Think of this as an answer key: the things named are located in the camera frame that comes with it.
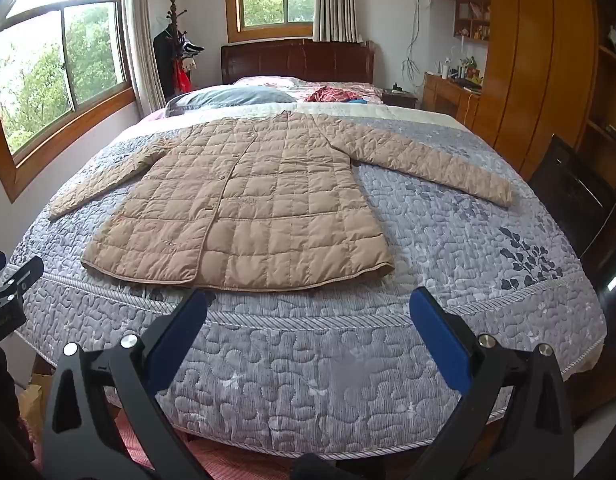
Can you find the grey patterned quilted bedspread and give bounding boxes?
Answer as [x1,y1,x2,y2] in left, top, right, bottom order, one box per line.
[0,102,609,461]

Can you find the red checkered mattress cover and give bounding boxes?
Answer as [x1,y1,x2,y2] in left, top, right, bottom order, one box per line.
[112,410,309,466]

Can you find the dark wooden nightstand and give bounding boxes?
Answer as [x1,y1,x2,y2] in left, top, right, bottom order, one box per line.
[380,87,419,109]

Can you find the hanging white cables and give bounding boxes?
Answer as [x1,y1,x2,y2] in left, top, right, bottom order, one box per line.
[400,0,423,91]

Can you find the wooden desk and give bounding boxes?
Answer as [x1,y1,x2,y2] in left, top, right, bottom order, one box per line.
[422,72,484,131]

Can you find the cardboard box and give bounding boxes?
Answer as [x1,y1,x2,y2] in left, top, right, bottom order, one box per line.
[18,370,56,428]

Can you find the large wooden frame window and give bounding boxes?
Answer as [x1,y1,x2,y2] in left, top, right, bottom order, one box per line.
[0,0,138,203]

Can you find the beige curtain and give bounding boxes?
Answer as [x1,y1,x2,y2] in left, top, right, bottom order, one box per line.
[313,0,361,43]
[120,0,163,121]

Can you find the black chair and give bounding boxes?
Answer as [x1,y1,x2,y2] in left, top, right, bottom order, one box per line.
[528,132,616,261]

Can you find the dark wooden headboard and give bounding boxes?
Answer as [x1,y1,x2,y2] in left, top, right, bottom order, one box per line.
[220,39,376,86]

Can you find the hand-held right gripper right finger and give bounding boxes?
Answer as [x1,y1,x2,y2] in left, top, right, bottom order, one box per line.
[409,286,575,480]

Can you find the wooden wardrobe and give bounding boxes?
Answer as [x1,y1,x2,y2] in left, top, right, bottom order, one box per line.
[430,0,601,181]

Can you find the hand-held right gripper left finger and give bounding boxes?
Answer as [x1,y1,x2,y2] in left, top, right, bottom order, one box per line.
[42,287,211,480]

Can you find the grey pillow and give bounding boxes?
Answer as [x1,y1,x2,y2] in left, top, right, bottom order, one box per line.
[165,85,299,117]

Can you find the red patterned cloth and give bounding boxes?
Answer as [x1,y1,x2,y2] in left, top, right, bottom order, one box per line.
[308,86,361,104]

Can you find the coat rack with clothes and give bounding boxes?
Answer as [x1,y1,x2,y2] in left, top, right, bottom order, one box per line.
[152,0,206,103]

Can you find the pink floral bed sheet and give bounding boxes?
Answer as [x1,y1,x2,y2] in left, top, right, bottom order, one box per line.
[233,76,383,106]

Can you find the beige quilted coat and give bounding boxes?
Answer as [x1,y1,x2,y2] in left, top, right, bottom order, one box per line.
[48,111,514,293]

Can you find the wooden wall shelf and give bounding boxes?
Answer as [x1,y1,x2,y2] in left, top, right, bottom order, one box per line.
[453,0,491,43]

